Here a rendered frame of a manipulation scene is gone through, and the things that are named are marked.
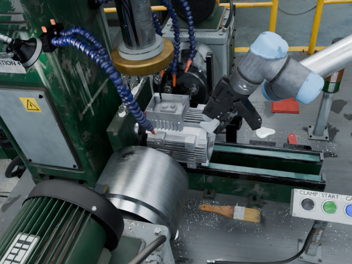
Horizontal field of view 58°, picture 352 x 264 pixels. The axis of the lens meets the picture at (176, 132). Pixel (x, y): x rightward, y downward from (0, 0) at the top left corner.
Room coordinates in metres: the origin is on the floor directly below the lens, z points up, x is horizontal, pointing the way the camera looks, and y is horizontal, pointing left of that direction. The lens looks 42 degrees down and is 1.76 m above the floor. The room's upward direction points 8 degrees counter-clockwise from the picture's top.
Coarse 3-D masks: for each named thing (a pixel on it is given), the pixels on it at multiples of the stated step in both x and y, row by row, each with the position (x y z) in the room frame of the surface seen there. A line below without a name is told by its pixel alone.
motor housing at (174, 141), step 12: (192, 108) 0.83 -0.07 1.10; (192, 120) 0.76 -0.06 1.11; (204, 120) 0.76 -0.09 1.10; (156, 132) 0.78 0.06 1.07; (168, 132) 0.76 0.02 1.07; (180, 132) 0.75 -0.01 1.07; (192, 132) 0.74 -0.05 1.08; (168, 144) 0.74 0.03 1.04; (180, 144) 0.72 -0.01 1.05; (204, 144) 0.70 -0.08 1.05; (180, 156) 0.72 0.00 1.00; (192, 156) 0.70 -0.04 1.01; (204, 156) 0.69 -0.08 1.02
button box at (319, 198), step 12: (300, 192) 0.46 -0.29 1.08; (312, 192) 0.45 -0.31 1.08; (324, 192) 0.45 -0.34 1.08; (300, 204) 0.43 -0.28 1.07; (336, 204) 0.42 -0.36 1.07; (348, 204) 0.41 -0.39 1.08; (300, 216) 0.41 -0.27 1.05; (312, 216) 0.41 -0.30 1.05; (324, 216) 0.40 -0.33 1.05; (336, 216) 0.40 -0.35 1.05; (348, 216) 0.39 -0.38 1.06
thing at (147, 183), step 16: (112, 160) 0.60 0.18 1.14; (128, 160) 0.57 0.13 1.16; (144, 160) 0.57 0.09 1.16; (160, 160) 0.57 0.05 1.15; (112, 176) 0.53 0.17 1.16; (128, 176) 0.52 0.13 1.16; (144, 176) 0.52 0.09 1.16; (160, 176) 0.53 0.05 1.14; (176, 176) 0.54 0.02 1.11; (112, 192) 0.48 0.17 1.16; (128, 192) 0.47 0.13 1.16; (144, 192) 0.47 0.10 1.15; (160, 192) 0.48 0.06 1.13; (176, 192) 0.50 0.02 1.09; (128, 208) 0.44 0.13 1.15; (144, 208) 0.44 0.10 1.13; (160, 208) 0.44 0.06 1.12; (176, 208) 0.47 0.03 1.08; (160, 224) 0.42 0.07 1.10; (176, 224) 0.44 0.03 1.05
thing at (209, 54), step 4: (208, 52) 0.91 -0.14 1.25; (212, 52) 0.91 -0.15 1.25; (208, 56) 0.89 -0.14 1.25; (212, 56) 0.90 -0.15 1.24; (204, 60) 0.90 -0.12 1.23; (208, 60) 0.89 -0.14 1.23; (212, 60) 0.90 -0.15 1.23; (208, 64) 0.89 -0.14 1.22; (212, 64) 0.90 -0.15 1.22; (208, 68) 0.89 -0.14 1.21; (212, 68) 0.89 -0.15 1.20; (208, 72) 0.89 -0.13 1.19; (212, 72) 0.89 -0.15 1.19; (208, 76) 0.89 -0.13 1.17; (212, 76) 0.89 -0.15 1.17; (208, 80) 0.89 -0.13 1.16; (212, 80) 0.89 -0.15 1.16; (208, 84) 0.89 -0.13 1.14; (212, 84) 0.89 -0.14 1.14; (208, 88) 0.89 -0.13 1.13; (212, 88) 0.89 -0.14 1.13; (208, 92) 0.89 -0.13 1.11
